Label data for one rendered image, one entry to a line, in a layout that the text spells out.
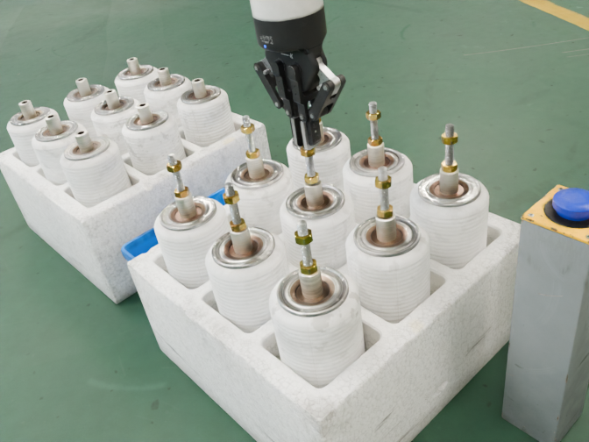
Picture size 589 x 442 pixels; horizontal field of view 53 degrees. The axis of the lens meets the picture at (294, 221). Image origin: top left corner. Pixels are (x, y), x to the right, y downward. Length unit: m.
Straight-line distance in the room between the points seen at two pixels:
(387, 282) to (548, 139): 0.81
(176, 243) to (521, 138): 0.88
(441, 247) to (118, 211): 0.53
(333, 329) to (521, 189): 0.70
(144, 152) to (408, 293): 0.56
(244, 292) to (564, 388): 0.36
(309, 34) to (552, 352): 0.42
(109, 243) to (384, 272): 0.52
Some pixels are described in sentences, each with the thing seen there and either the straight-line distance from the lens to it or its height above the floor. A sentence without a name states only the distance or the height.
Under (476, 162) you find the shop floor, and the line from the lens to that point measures 1.31.
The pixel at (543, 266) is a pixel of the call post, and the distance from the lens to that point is 0.63.
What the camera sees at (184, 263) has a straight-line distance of 0.77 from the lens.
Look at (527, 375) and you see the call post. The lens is 0.74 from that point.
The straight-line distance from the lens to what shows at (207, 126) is 1.10.
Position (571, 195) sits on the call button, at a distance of 0.62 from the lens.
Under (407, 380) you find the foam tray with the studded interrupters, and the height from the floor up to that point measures 0.12.
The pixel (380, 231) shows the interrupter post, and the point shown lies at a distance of 0.67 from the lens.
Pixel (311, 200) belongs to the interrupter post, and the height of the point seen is 0.26.
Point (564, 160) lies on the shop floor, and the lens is 1.33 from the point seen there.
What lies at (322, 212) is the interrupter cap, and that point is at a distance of 0.73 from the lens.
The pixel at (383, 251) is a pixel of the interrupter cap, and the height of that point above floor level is 0.25.
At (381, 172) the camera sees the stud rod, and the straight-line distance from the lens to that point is 0.63.
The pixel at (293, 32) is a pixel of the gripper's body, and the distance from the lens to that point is 0.62.
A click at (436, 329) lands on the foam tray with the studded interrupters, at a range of 0.70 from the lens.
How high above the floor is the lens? 0.67
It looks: 35 degrees down
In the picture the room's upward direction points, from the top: 10 degrees counter-clockwise
